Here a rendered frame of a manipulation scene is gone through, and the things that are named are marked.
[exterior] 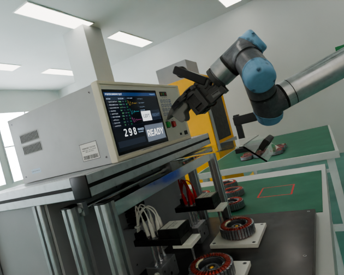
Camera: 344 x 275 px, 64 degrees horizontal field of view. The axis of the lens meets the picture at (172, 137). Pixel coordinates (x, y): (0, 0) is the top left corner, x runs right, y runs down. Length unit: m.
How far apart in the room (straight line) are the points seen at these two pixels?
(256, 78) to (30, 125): 0.64
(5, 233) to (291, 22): 5.79
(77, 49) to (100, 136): 4.52
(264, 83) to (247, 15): 5.59
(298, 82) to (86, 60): 4.44
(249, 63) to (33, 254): 0.70
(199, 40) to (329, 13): 2.51
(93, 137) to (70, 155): 0.10
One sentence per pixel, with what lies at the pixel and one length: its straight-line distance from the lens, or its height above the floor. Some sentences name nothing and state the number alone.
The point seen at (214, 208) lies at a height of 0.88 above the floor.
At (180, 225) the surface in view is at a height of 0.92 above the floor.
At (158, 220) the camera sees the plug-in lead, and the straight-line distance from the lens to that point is 0.77.
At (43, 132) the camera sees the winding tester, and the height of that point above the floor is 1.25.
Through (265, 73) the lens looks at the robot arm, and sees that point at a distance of 0.70.
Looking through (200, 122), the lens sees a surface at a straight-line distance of 4.40.
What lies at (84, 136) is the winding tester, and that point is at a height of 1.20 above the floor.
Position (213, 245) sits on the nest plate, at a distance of 0.93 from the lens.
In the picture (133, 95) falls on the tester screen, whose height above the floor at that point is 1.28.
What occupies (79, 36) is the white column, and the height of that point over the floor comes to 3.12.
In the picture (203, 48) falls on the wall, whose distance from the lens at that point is 6.44.
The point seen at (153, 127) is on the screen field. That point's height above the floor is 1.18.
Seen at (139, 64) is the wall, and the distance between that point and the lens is 7.20.
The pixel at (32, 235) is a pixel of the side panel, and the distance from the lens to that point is 0.78.
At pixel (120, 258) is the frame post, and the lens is 0.60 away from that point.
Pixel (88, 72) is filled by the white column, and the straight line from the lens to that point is 4.99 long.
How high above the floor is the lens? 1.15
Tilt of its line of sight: 1 degrees down
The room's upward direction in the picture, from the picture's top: 15 degrees counter-clockwise
